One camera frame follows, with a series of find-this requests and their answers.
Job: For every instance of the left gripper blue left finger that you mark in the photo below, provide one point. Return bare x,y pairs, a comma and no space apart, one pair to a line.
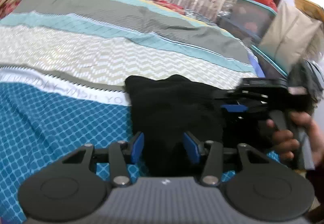
121,154

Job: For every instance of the beige fabric storage bag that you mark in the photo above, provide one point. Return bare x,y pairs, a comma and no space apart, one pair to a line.
292,36

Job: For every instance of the purple mattress edge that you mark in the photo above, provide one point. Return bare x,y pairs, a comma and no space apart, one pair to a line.
255,64

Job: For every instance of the right hand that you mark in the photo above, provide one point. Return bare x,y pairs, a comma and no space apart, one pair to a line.
285,143

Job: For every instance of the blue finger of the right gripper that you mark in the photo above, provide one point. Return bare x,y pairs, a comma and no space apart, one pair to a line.
239,94
235,108

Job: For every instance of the black pants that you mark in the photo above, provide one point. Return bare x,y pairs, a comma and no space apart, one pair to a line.
168,110

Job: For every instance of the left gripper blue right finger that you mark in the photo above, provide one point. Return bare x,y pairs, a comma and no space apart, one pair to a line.
207,160

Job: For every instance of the patterned blue grey bedsheet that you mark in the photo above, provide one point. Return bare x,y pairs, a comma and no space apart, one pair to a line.
64,62

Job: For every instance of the wooden board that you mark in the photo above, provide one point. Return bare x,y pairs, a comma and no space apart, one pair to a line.
311,9

